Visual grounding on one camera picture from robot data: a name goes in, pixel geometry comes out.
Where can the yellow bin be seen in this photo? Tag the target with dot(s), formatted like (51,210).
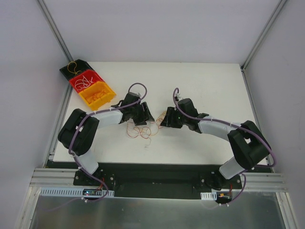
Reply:
(97,95)

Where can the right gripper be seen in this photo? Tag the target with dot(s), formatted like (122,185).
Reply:
(171,117)

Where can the black bin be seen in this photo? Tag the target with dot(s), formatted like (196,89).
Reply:
(75,68)

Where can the cable duct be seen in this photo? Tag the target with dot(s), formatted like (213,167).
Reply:
(75,192)
(216,195)

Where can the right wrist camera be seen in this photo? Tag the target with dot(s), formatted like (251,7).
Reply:
(177,97)

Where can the left cable duct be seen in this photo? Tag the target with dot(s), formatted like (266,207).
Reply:
(75,192)

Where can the aluminium frame post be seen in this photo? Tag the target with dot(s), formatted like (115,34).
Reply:
(54,28)
(263,34)

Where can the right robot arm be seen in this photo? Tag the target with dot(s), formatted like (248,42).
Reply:
(248,145)

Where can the right cable duct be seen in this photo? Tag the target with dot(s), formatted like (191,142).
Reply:
(216,195)

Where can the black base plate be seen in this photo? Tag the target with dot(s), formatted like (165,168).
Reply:
(158,180)

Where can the right aluminium frame post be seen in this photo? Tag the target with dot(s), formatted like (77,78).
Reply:
(263,34)

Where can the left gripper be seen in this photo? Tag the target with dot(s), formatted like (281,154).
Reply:
(142,113)

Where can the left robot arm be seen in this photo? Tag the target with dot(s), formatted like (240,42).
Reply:
(78,132)

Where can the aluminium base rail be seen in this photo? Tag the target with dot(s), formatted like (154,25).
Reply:
(52,177)

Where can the left aluminium frame post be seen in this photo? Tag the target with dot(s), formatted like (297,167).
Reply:
(54,28)

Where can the red bin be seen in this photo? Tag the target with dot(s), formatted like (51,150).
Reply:
(85,80)

